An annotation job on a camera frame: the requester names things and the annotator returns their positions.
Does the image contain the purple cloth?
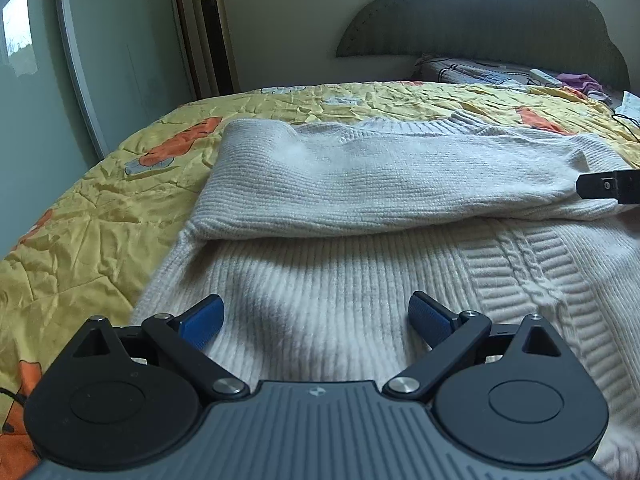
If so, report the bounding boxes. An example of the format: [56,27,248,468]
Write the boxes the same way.
[557,73,603,95]

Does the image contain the flower decal sliding door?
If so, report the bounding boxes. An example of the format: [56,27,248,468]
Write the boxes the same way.
[54,0,197,161]

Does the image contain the yellow carrot print quilt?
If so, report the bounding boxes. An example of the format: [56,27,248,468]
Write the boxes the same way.
[0,80,640,480]

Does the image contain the grey cloud-shaped headboard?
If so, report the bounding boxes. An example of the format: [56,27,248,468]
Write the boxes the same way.
[336,0,631,93]

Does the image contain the patterned pillow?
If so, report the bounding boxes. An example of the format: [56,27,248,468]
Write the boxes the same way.
[412,54,566,87]

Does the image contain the white knit sweater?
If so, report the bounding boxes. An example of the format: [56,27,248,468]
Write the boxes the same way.
[129,110,640,478]

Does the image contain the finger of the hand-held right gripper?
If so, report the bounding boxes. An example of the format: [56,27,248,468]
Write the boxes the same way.
[576,170,640,206]

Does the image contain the white quilted blanket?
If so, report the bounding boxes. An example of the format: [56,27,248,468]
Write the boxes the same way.
[614,90,640,127]

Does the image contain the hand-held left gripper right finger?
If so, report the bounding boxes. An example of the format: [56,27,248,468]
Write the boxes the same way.
[382,290,566,403]

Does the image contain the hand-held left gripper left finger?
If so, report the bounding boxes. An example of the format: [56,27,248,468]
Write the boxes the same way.
[74,294,251,402]

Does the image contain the glossy green sliding door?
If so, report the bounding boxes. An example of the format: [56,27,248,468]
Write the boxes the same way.
[0,0,98,261]

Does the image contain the gold tower air conditioner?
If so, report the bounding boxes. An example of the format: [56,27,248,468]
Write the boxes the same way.
[189,0,240,100]

